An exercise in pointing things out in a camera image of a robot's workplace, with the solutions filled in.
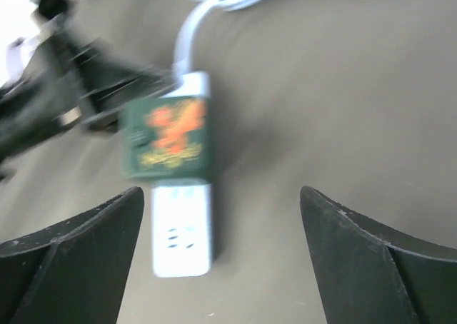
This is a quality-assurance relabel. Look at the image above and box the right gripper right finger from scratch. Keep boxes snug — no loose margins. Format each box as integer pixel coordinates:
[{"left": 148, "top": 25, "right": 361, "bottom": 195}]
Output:
[{"left": 300, "top": 186, "right": 456, "bottom": 323}]

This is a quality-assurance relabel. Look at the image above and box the dark green cube adapter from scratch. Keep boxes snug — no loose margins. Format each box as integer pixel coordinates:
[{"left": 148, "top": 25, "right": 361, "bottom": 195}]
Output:
[{"left": 119, "top": 95, "right": 214, "bottom": 181}]

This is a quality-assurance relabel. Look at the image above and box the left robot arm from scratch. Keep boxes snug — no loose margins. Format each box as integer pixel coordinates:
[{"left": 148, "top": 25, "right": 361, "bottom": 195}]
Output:
[{"left": 1, "top": 0, "right": 176, "bottom": 159}]

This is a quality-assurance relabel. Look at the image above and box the light blue power strip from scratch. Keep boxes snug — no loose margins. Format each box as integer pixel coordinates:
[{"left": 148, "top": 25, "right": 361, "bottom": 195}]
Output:
[{"left": 151, "top": 72, "right": 212, "bottom": 278}]

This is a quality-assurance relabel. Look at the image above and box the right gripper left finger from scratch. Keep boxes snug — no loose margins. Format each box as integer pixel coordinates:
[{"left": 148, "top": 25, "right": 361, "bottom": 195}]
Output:
[{"left": 1, "top": 187, "right": 144, "bottom": 323}]

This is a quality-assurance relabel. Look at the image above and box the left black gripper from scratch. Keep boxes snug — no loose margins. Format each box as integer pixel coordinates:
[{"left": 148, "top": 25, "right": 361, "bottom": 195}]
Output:
[{"left": 1, "top": 15, "right": 176, "bottom": 160}]

